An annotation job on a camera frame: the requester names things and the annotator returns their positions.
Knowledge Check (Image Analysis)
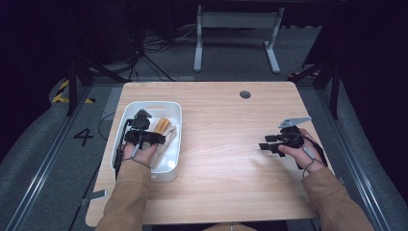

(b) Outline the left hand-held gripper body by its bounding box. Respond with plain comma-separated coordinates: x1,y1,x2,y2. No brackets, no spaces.
123,109,166,145

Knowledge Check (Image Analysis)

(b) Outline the white plastic basket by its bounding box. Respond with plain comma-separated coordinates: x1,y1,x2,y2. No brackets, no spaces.
110,100,183,183

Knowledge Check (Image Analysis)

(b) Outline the person's left hand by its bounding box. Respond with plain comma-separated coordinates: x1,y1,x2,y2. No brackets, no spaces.
122,141,159,168

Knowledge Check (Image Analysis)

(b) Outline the bundle of floor cables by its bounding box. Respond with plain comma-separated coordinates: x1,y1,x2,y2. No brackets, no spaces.
127,24,200,82

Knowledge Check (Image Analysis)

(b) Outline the grey wrist cord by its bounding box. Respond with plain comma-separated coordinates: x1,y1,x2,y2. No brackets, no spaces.
130,143,152,169
301,134,329,178

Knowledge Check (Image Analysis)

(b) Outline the grey metal table frame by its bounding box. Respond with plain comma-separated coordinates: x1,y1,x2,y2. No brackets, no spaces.
192,4,286,75

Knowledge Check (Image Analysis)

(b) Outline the person's right hand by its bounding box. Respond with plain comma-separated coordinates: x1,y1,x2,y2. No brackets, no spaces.
277,128,326,174

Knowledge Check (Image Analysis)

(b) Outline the black metal stand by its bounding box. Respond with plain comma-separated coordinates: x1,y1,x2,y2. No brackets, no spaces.
64,55,130,117
287,59,342,120

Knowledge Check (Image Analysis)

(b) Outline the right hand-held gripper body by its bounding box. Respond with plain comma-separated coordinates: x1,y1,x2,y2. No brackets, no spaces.
277,115,313,149

